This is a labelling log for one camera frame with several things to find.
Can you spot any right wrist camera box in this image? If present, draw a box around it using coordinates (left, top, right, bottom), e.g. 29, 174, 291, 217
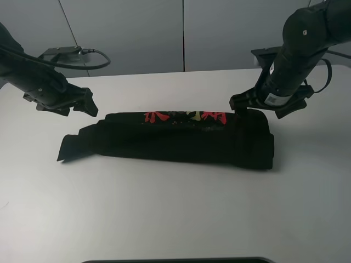
251, 47, 281, 69

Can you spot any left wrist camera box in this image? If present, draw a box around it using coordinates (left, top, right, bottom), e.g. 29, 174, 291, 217
38, 46, 82, 65

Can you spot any black right camera cable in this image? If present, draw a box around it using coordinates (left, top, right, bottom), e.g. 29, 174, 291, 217
301, 49, 351, 94

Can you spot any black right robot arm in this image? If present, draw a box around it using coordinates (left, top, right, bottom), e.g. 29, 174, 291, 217
229, 0, 350, 119

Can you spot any black printed t-shirt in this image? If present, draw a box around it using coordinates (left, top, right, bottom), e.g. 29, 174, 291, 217
58, 110, 274, 170

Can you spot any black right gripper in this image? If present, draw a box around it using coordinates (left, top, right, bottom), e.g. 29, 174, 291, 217
229, 85, 313, 121

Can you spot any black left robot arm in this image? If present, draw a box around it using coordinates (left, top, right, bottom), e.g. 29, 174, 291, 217
1, 25, 98, 117

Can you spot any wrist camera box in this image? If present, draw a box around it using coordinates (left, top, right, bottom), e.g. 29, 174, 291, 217
38, 46, 82, 65
251, 47, 281, 69

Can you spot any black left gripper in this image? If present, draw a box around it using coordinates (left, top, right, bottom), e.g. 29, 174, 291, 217
22, 73, 98, 117

